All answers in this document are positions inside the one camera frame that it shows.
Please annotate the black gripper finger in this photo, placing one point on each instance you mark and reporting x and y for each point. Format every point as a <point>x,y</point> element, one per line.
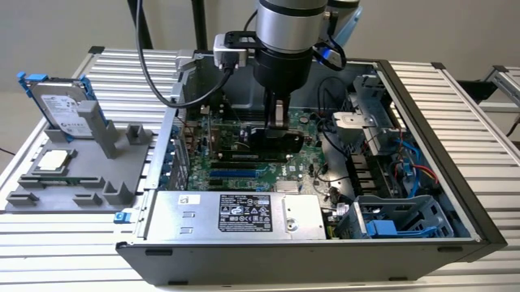
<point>278,115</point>

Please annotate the green graphics card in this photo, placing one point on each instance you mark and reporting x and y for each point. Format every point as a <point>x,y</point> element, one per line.
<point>279,143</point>

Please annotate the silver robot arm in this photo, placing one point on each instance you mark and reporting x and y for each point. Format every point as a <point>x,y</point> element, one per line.
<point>290,24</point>

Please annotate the round coin battery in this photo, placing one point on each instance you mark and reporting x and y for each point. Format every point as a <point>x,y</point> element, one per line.
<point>303,119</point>

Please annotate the RAM stick with white label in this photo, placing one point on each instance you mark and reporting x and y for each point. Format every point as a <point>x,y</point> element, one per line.
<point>244,156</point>

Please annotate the metal drive cage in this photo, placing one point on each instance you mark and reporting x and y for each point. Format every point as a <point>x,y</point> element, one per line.
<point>353,120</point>

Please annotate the long black expansion slot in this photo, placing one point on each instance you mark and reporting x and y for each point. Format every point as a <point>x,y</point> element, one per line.
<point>232,166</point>

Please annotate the blue expansion slot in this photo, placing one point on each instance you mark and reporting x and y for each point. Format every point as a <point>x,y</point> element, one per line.
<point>232,174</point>

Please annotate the green motherboard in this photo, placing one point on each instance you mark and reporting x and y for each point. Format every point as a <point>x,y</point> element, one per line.
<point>266,183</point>

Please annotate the silver chipset heat sink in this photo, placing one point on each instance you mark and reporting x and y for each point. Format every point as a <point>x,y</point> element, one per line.
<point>287,186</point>

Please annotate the black stand pole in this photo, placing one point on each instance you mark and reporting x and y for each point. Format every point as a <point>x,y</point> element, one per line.
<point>145,38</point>
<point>199,18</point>

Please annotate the short black expansion slot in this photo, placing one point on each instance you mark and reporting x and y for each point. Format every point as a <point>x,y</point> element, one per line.
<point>215,182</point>

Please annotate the grey plastic disk bay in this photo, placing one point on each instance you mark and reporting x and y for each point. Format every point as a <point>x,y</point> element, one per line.
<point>389,201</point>

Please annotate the silver power supply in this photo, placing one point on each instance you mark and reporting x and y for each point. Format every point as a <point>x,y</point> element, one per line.
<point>195,219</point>

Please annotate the blue bay latch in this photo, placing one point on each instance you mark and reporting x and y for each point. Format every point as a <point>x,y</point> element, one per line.
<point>381,228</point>

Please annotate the blue disk carrier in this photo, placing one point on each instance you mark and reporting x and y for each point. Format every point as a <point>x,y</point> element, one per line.
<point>88,89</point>

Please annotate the black open PC case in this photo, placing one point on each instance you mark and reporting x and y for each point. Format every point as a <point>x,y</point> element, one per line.
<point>283,261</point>

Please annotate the grey parts rack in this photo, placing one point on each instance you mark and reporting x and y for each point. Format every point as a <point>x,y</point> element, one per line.
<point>87,170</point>

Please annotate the blue case latch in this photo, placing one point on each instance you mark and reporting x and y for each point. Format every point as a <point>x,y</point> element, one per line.
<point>121,217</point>

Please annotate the silver hard disk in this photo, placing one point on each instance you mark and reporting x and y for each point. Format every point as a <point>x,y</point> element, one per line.
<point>60,106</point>

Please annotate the plain green RAM stick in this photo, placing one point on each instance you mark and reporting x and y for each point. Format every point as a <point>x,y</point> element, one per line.
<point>75,181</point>

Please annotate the silver CPU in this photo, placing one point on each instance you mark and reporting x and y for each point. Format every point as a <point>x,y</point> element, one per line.
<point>55,159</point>

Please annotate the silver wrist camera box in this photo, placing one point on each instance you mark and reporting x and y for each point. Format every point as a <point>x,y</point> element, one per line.
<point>334,59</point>
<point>240,57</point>

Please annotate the aluminium side frame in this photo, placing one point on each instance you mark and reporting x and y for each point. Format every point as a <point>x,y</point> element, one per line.
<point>505,76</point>

